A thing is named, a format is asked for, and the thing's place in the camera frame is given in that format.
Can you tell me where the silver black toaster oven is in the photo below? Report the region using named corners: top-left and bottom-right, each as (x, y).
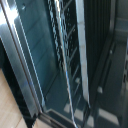
top-left (0, 0), bottom-right (128, 128)

